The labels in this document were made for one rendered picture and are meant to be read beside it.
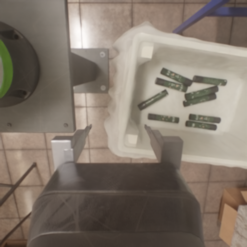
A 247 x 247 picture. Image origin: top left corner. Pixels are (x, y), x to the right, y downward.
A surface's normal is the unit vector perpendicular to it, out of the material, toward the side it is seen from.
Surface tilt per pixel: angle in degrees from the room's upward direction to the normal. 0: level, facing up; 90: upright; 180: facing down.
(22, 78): 73
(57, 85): 0
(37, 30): 0
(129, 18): 0
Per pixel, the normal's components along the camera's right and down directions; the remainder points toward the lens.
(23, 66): 0.96, 0.11
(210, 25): 0.03, 0.28
